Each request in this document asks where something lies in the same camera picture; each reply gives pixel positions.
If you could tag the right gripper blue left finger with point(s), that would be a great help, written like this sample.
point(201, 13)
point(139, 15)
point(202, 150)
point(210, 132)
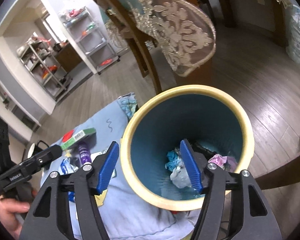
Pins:
point(107, 168)

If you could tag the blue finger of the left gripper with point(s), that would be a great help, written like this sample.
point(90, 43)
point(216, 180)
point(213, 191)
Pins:
point(47, 156)

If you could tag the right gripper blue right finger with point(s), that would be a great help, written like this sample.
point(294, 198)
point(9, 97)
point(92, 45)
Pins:
point(191, 166)

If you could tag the clear plastic bag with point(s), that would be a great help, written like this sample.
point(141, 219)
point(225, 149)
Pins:
point(180, 177)

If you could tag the blue face mask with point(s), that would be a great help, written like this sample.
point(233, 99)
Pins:
point(174, 160)

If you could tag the green white cardboard box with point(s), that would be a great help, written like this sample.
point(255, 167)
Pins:
point(71, 139)

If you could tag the purple small bottle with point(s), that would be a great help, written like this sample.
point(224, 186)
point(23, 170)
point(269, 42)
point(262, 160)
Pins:
point(84, 153)

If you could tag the yellow rimmed teal trash bin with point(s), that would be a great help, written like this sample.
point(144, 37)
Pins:
point(200, 121)

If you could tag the person's left hand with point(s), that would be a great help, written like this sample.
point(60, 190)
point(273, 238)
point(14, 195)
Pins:
point(9, 207)

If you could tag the black ceramic mug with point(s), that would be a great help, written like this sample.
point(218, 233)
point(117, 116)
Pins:
point(34, 148)

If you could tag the blue cartoon cushion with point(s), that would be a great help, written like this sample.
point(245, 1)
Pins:
point(124, 213)

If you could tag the steel kitchen rack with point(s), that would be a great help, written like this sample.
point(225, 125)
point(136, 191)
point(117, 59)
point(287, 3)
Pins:
point(38, 58)

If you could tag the dark wooden chair right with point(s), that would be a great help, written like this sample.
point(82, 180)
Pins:
point(289, 172)

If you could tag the grey rolling shelf cart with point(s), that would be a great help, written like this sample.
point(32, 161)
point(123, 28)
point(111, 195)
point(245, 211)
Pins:
point(87, 34)

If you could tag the teal lace tablecloth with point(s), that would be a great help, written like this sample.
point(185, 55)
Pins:
point(185, 34)

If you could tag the wooden dining chair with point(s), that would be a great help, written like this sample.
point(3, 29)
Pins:
point(135, 38)

